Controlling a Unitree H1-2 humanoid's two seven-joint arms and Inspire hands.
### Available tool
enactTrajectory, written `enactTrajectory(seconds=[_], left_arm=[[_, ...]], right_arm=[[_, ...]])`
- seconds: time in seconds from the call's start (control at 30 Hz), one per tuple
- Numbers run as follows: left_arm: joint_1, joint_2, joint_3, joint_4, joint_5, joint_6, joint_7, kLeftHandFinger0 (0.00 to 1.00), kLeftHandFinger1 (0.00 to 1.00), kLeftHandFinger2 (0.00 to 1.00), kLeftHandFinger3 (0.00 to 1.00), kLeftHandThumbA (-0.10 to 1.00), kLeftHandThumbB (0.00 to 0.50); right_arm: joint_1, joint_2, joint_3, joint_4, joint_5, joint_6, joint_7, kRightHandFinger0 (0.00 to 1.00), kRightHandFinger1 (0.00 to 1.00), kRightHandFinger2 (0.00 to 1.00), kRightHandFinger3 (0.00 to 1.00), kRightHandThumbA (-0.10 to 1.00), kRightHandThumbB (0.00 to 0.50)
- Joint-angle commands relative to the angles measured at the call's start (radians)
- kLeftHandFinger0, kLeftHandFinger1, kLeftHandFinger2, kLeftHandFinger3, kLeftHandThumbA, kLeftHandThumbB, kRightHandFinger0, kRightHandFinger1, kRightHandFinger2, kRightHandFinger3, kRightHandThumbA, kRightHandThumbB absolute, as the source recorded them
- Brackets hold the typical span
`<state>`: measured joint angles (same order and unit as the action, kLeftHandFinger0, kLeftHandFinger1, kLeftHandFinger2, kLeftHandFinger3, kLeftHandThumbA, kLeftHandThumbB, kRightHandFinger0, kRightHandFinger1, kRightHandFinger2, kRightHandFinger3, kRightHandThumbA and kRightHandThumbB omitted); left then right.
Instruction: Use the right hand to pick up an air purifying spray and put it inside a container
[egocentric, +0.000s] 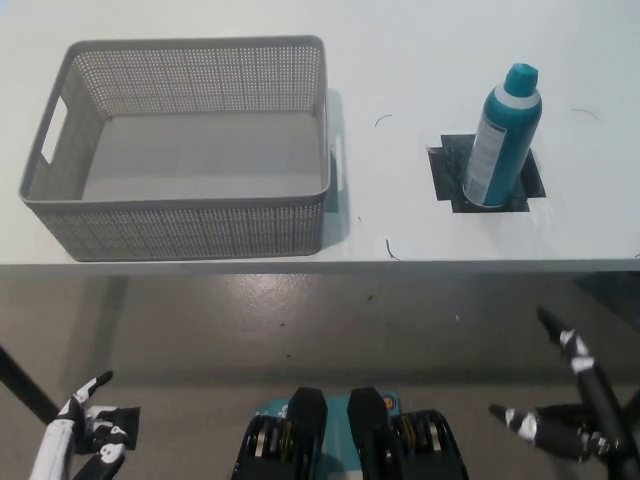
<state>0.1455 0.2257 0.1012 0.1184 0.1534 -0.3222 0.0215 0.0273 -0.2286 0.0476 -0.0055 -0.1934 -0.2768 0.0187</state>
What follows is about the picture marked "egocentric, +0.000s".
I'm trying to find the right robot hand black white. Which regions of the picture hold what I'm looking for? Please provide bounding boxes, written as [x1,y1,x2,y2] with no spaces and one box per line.
[488,305,640,480]

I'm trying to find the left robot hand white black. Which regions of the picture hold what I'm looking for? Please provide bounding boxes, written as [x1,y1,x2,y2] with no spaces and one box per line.
[28,370,129,480]

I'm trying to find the teal air purifying spray can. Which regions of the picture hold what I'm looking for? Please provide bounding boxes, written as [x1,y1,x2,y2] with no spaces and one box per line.
[460,63,543,207]

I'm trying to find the black metal table leg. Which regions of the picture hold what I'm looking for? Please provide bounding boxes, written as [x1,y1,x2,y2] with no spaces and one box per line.
[0,343,60,425]

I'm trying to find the black table foot plate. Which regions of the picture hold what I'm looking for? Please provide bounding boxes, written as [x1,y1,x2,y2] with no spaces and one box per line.
[87,405,142,454]

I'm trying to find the black robot torso teal tops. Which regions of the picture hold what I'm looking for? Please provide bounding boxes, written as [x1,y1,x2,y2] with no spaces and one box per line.
[232,385,469,480]

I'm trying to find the grey perforated plastic basket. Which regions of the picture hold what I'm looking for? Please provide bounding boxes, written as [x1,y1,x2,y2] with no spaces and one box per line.
[18,34,345,263]

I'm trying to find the black tape patch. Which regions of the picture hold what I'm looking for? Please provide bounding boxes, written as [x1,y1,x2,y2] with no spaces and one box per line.
[427,133,546,215]

